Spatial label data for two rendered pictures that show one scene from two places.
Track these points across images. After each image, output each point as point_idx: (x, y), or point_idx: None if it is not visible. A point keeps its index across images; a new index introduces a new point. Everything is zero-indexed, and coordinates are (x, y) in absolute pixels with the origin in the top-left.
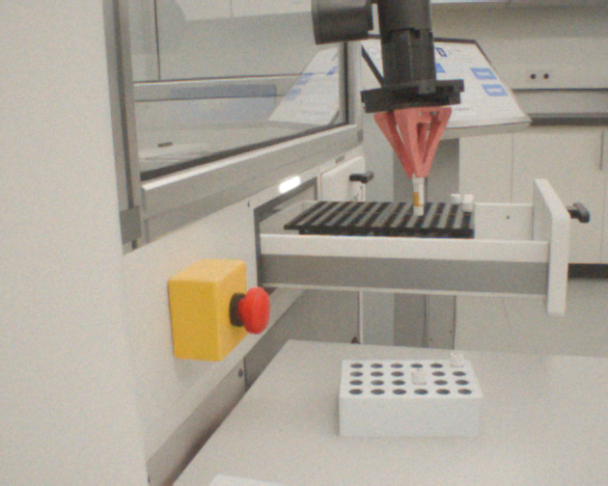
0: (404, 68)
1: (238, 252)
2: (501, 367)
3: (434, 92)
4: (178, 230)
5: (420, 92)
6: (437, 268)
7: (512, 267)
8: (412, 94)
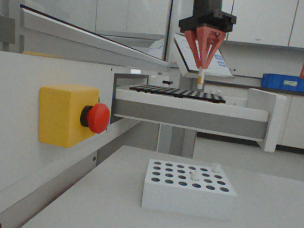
0: (206, 5)
1: (101, 91)
2: (234, 175)
3: (221, 17)
4: (55, 58)
5: (214, 15)
6: (205, 117)
7: (247, 122)
8: (209, 19)
